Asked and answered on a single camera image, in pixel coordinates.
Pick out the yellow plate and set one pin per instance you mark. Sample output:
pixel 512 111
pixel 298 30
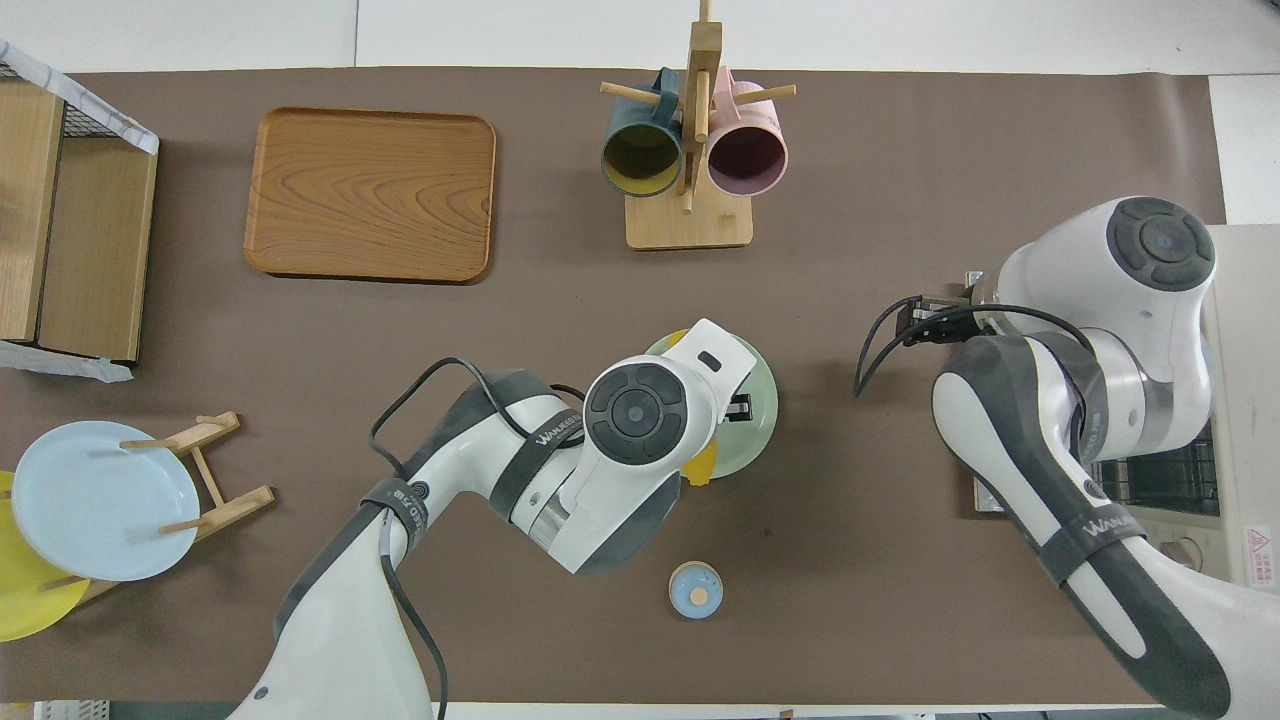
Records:
pixel 25 605

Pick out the pink mug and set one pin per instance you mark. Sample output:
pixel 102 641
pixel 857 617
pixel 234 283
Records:
pixel 748 150

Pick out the light blue plate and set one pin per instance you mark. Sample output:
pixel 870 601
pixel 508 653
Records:
pixel 90 505

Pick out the wooden mug rack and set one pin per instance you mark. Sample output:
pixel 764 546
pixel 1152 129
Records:
pixel 690 225

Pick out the light green plate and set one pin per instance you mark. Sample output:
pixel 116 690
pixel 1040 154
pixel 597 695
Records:
pixel 758 425

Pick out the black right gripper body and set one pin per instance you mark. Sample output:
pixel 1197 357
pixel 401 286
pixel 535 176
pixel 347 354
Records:
pixel 925 320

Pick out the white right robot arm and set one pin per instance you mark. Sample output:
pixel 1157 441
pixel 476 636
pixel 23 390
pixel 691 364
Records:
pixel 1130 300

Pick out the dark blue mug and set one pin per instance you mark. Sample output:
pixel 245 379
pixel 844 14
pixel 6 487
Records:
pixel 640 150

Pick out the brown table mat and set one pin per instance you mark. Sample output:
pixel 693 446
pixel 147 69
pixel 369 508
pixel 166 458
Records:
pixel 300 350

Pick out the wooden plate rack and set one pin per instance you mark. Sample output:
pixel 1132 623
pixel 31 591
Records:
pixel 235 505

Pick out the white checked cloth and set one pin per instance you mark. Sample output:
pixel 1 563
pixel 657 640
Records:
pixel 112 125

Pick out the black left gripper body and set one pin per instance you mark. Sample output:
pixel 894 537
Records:
pixel 739 408

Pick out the beige toaster oven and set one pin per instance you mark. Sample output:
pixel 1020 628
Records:
pixel 1245 400

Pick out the brown wooden tray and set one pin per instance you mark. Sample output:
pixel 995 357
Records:
pixel 370 195

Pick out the yellow corn cob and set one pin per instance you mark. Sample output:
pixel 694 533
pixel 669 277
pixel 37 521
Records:
pixel 701 463

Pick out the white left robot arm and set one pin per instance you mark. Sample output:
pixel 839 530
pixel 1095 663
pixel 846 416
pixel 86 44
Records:
pixel 620 430

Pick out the small blue call bell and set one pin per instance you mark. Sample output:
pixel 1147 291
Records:
pixel 696 592

